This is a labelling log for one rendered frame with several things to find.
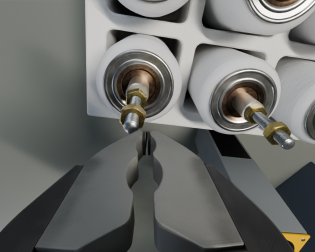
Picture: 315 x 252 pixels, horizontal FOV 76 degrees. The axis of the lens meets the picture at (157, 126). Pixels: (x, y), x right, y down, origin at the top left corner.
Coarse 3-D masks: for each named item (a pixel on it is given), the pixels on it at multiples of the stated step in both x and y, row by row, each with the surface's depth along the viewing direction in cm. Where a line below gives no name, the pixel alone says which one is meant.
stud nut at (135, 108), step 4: (128, 104) 14; (132, 104) 14; (136, 104) 14; (124, 108) 14; (128, 108) 14; (132, 108) 14; (136, 108) 14; (140, 108) 14; (124, 112) 14; (128, 112) 14; (136, 112) 14; (140, 112) 14; (144, 112) 14; (120, 116) 14; (124, 116) 14; (140, 116) 14; (144, 116) 14; (120, 120) 14; (140, 120) 14; (140, 124) 14
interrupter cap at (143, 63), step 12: (120, 60) 20; (132, 60) 20; (144, 60) 20; (156, 60) 20; (108, 72) 21; (120, 72) 21; (132, 72) 21; (144, 72) 21; (156, 72) 21; (168, 72) 21; (108, 84) 21; (120, 84) 22; (156, 84) 22; (168, 84) 22; (108, 96) 22; (120, 96) 22; (156, 96) 22; (168, 96) 22; (120, 108) 23; (144, 108) 23; (156, 108) 23
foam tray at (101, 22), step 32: (96, 0) 24; (192, 0) 24; (96, 32) 26; (128, 32) 36; (160, 32) 26; (192, 32) 26; (224, 32) 26; (288, 32) 26; (96, 64) 28; (96, 96) 30; (256, 128) 33
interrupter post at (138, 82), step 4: (136, 76) 21; (140, 76) 21; (132, 80) 20; (136, 80) 20; (140, 80) 20; (144, 80) 21; (128, 84) 20; (132, 84) 19; (136, 84) 19; (140, 84) 19; (144, 84) 19; (148, 84) 21; (128, 88) 19; (132, 88) 19; (140, 88) 19; (144, 88) 19; (148, 88) 20; (144, 92) 19; (148, 92) 19
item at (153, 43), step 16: (112, 48) 20; (128, 48) 20; (144, 48) 20; (160, 48) 20; (176, 64) 21; (96, 80) 22; (176, 80) 22; (176, 96) 23; (112, 112) 24; (160, 112) 23
